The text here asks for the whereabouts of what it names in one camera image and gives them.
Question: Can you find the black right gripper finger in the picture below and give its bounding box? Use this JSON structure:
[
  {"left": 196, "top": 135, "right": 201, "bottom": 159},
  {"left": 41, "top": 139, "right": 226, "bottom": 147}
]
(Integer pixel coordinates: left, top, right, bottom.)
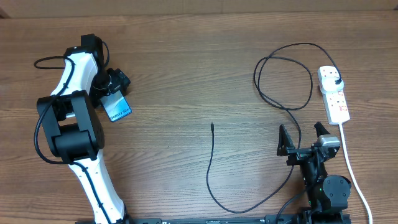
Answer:
[
  {"left": 314, "top": 122, "right": 330, "bottom": 138},
  {"left": 277, "top": 124, "right": 295, "bottom": 156}
]

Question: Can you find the Samsung Galaxy smartphone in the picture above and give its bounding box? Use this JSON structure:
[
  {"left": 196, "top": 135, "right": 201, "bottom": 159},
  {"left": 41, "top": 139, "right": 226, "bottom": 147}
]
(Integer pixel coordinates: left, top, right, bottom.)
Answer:
[{"left": 100, "top": 90, "right": 132, "bottom": 122}]

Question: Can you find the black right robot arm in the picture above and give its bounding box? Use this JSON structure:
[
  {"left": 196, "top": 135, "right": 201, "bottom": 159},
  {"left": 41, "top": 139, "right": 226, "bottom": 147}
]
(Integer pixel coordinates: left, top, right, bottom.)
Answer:
[{"left": 275, "top": 122, "right": 351, "bottom": 223}]

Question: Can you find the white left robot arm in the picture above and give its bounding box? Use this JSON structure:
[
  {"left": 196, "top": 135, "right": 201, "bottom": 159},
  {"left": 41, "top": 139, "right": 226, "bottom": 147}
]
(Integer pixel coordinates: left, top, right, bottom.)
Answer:
[{"left": 34, "top": 34, "right": 134, "bottom": 223}]

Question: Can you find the white charger adapter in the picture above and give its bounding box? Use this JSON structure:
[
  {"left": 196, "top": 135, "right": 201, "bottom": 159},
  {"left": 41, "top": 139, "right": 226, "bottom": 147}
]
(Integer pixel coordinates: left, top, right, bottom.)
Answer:
[{"left": 320, "top": 77, "right": 345, "bottom": 94}]

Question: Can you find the white power strip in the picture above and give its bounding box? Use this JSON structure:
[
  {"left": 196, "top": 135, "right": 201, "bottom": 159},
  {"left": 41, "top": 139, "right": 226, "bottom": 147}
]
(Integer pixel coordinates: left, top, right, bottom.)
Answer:
[{"left": 317, "top": 66, "right": 350, "bottom": 125}]

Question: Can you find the white power strip cord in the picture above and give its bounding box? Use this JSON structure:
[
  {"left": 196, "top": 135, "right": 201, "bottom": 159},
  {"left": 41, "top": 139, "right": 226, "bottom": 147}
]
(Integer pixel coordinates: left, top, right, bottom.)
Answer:
[{"left": 338, "top": 123, "right": 374, "bottom": 224}]

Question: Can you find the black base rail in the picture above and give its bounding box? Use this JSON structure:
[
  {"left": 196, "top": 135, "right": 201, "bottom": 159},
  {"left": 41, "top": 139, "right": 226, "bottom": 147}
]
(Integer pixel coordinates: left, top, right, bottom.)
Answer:
[{"left": 74, "top": 214, "right": 352, "bottom": 224}]

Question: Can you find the black USB charging cable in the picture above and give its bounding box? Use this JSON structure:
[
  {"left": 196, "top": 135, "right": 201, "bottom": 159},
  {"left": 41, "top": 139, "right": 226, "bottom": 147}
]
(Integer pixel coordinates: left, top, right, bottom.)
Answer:
[{"left": 205, "top": 42, "right": 344, "bottom": 215}]

